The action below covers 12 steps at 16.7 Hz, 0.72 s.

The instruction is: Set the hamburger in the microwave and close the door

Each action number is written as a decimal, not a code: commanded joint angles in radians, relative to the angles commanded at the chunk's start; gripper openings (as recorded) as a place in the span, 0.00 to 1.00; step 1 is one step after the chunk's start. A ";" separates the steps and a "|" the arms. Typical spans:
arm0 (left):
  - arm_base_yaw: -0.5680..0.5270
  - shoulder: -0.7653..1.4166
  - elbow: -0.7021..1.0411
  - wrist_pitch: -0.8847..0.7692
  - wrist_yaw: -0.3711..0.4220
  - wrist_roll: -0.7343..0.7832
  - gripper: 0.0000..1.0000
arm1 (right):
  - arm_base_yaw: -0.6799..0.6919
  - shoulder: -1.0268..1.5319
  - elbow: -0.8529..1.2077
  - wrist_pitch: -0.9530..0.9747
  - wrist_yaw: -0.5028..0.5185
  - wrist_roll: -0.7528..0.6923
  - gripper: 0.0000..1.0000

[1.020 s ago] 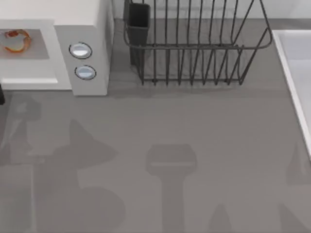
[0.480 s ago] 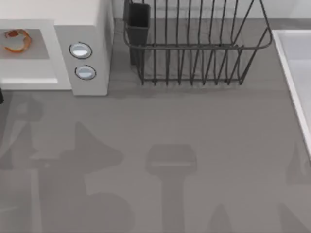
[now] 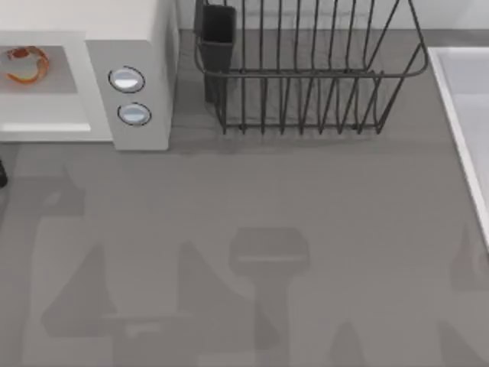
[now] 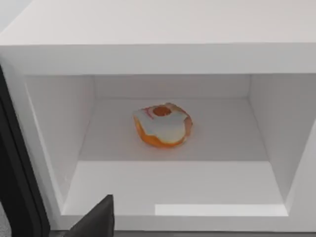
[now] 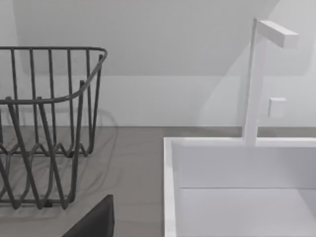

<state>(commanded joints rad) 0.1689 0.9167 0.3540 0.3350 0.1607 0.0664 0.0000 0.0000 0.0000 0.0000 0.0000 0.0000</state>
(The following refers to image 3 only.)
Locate pale microwave oven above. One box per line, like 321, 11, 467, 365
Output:
0, 0, 180, 151

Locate round silver microwave knob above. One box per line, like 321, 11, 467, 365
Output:
117, 102, 153, 127
108, 65, 146, 94

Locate dark grey utensil cup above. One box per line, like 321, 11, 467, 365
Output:
194, 2, 238, 102

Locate white sink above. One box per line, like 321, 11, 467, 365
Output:
427, 46, 489, 255

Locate orange croissant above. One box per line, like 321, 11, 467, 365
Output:
4, 45, 51, 86

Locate dark wire dish rack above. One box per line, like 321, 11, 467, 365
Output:
193, 0, 429, 136

